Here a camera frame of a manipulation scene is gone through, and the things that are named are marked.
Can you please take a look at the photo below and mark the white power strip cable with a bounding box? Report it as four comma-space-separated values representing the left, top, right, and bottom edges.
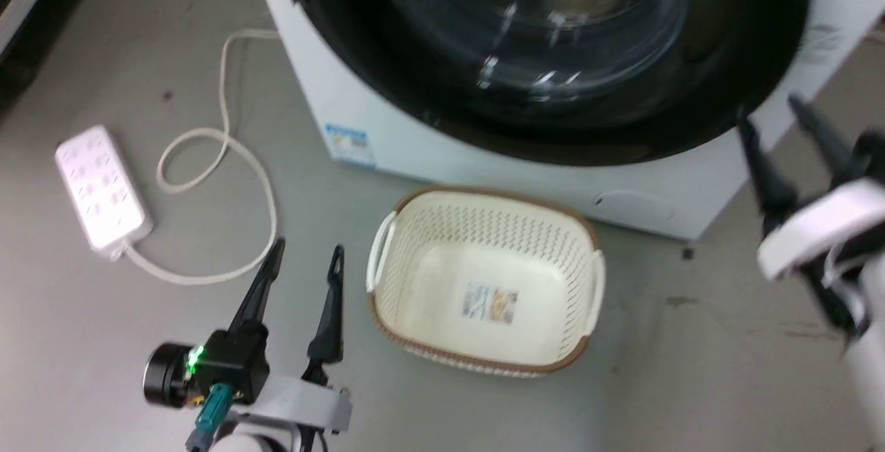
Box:
123, 28, 281, 286

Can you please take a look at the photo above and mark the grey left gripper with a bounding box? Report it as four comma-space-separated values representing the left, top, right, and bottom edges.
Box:
227, 237, 354, 434

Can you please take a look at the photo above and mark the cream brown-rimmed laundry basket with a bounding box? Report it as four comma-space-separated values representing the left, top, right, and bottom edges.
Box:
366, 186, 608, 379

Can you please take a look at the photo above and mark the blue energy label sticker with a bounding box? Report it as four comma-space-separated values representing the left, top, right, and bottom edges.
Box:
324, 122, 378, 169

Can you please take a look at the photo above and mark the paper label inside basket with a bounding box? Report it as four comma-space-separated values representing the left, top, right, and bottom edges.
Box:
461, 281, 520, 326

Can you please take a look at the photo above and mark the teal cable connector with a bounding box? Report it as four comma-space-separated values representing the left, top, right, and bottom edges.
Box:
185, 383, 234, 451

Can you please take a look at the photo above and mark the black round glass washer door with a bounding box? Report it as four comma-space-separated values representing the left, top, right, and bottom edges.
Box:
275, 0, 814, 167

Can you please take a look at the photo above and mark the white washing machine body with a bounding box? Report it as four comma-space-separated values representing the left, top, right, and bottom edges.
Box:
248, 0, 885, 241

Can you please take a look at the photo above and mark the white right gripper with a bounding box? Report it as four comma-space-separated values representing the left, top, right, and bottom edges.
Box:
735, 95, 885, 281

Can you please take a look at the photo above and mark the white power strip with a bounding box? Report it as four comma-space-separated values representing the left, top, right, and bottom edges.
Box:
54, 124, 155, 261

